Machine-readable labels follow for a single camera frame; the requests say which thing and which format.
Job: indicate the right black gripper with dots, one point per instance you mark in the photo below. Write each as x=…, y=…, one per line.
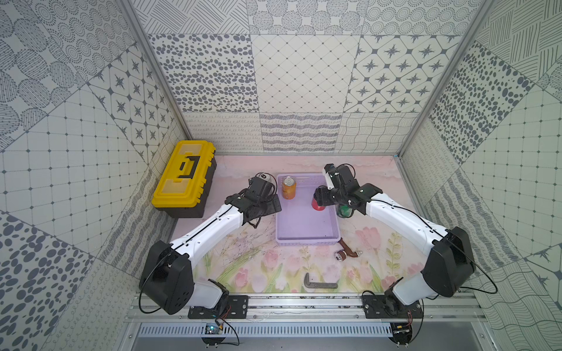
x=322, y=196

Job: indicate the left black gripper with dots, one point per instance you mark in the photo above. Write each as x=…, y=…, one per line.
x=265, y=206

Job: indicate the green sprite can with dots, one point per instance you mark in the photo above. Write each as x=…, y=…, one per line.
x=344, y=211

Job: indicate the orange soda can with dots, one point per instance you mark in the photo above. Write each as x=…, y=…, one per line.
x=289, y=188

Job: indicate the red cola can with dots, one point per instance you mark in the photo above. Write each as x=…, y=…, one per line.
x=316, y=205

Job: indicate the purple perforated plastic basket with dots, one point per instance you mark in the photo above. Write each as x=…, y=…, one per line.
x=299, y=224

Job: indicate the silver white can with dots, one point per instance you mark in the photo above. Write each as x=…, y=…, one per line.
x=266, y=177

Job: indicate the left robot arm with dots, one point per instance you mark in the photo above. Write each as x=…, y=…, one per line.
x=168, y=275

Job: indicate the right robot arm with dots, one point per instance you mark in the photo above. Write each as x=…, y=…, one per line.
x=449, y=257

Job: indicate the brown pipe fitting tool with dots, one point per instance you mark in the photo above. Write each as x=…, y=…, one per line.
x=346, y=252

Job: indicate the yellow and black toolbox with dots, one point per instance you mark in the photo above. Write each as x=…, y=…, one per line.
x=185, y=184

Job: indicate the left green circuit board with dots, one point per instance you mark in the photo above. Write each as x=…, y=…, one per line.
x=213, y=335

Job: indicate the right black controller box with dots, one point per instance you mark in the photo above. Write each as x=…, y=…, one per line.
x=401, y=333

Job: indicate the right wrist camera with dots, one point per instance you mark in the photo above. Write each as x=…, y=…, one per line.
x=329, y=171

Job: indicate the grey metal angle bracket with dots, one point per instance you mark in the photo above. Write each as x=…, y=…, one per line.
x=309, y=284

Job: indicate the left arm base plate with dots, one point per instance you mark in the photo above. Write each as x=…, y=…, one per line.
x=229, y=307

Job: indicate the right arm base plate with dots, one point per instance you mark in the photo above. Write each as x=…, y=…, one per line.
x=384, y=307

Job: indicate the aluminium mounting rail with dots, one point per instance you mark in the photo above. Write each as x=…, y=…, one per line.
x=325, y=307

